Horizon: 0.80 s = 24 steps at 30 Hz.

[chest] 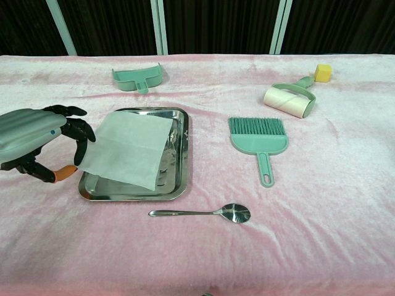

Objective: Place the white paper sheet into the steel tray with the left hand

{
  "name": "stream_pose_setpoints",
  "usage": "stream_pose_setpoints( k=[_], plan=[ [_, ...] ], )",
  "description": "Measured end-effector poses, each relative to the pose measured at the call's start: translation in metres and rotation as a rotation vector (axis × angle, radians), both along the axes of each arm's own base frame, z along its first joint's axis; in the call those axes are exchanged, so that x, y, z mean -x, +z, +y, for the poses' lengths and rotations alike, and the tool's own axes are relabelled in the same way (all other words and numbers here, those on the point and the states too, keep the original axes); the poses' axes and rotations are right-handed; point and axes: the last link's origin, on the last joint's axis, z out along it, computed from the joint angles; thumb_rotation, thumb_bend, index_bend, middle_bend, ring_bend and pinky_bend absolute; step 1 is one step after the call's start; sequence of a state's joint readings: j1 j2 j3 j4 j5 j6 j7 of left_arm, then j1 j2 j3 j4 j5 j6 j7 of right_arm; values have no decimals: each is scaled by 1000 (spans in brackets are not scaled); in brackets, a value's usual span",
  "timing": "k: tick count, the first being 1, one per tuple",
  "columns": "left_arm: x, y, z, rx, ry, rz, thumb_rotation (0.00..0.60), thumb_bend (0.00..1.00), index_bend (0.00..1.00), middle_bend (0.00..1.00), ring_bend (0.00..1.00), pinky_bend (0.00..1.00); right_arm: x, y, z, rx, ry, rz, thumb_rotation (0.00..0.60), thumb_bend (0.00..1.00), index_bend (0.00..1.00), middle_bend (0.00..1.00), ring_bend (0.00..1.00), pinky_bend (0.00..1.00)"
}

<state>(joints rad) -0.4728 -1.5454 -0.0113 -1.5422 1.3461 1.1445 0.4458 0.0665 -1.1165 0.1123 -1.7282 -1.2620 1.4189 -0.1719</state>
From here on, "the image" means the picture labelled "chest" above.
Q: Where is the white paper sheet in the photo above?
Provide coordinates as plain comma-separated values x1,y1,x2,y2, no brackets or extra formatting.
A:
77,111,174,191

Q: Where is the green hand brush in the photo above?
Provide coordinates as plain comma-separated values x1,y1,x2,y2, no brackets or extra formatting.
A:
228,117,290,188

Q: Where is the pink fleece table cloth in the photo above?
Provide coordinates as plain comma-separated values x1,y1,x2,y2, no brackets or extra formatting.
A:
0,52,395,296

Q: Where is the metal spoon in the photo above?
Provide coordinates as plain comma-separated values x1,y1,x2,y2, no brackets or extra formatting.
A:
148,203,251,224

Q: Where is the metal tray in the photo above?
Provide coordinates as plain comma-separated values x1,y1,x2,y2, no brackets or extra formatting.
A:
78,106,193,202

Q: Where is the green plastic dustpan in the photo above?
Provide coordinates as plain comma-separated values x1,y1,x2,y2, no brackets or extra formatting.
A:
111,62,164,95

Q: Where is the black folding screen partition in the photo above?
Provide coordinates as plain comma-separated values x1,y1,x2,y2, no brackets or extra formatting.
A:
0,0,395,57

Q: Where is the green lint roller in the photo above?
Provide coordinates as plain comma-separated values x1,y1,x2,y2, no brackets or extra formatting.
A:
263,75,317,118

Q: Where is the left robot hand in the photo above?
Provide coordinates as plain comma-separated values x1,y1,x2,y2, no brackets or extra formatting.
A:
0,105,96,185

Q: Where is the yellow cube block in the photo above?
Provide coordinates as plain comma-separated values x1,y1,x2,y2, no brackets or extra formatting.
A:
314,64,333,83

